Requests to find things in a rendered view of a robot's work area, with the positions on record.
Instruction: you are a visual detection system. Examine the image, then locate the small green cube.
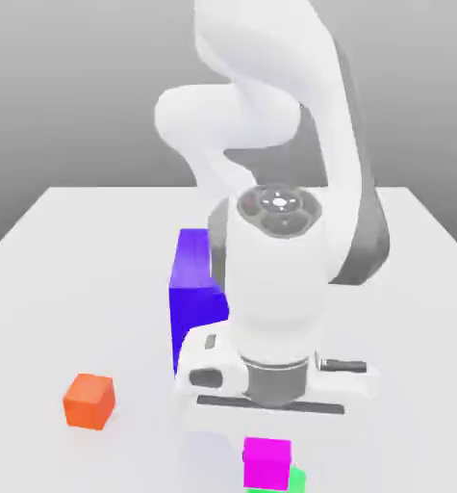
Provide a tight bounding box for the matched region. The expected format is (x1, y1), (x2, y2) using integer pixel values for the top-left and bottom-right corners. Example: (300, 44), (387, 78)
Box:
(245, 466), (308, 493)

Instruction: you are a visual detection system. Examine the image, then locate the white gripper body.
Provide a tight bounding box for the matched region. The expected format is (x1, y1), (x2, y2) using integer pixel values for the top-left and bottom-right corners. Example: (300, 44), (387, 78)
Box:
(174, 367), (382, 428)

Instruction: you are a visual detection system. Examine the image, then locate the small orange cube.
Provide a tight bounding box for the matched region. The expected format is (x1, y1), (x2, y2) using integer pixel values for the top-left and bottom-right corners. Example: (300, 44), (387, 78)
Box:
(63, 372), (116, 431)

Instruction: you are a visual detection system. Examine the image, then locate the large blue box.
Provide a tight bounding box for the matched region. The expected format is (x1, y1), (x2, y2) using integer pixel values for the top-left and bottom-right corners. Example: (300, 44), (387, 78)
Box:
(167, 227), (230, 380)

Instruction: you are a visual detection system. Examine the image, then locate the small magenta cube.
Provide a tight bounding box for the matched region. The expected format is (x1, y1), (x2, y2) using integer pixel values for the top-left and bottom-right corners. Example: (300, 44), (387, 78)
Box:
(241, 436), (292, 493)

